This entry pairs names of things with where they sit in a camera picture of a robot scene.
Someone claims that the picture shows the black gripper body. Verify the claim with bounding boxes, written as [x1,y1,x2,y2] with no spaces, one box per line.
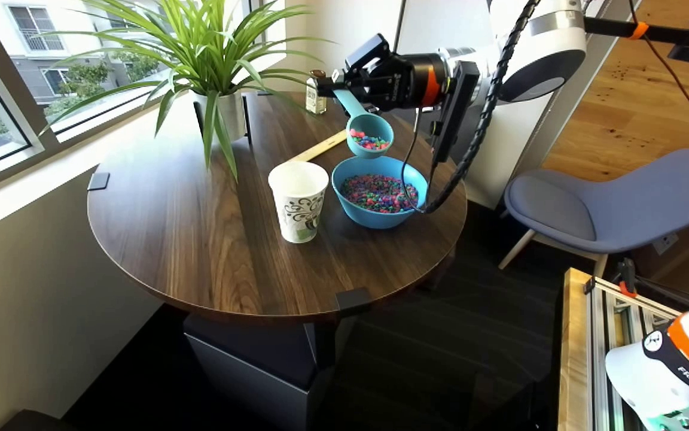
[345,31,434,115]

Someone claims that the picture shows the blue plastic scoop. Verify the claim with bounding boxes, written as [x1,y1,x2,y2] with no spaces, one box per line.
[331,86,397,157]

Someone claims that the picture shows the blue plastic bowl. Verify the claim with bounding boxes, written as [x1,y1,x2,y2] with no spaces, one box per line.
[327,152,434,232]

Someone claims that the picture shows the white and orange robot base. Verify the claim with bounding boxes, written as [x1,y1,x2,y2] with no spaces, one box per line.
[604,273,689,431]

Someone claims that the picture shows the white patterned paper cup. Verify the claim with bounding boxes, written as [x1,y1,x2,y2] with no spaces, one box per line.
[265,160,333,247]

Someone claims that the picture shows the glass jar with dark lid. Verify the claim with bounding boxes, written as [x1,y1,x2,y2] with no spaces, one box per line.
[303,68,331,117]

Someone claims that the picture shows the long wooden ruler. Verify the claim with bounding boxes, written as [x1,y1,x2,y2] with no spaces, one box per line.
[290,127,350,165]

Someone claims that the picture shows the colourful beads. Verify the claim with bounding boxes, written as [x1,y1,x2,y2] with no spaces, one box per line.
[339,171,421,216]

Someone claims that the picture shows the white plant pot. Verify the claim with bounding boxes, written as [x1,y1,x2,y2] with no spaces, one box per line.
[191,87,252,147]

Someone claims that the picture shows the green spiky plant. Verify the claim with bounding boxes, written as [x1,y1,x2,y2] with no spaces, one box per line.
[41,0,333,182]

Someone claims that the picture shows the round dark wooden table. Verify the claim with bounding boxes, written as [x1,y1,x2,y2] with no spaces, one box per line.
[85,87,472,321]

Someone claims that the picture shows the grey-blue padded chair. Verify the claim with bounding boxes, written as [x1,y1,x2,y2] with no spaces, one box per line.
[495,146,689,277]

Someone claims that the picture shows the black table edge clamp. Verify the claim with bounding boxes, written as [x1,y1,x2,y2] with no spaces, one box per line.
[86,170,116,193]

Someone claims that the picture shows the black boom bar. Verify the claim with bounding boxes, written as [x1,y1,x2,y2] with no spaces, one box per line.
[581,12,689,71]

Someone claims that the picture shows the white building outside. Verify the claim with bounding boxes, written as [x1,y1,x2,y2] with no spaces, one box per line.
[0,0,173,152]

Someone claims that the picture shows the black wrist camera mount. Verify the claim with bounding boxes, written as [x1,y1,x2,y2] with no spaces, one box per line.
[430,59,484,166]

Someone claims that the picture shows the grey table pedestal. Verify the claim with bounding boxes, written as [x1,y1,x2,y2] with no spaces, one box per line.
[183,308,339,431]

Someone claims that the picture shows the wood and aluminium frame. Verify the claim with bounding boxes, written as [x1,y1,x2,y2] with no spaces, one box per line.
[556,265,689,431]

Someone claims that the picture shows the window frame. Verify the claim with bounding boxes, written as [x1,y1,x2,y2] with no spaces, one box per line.
[0,0,203,193]

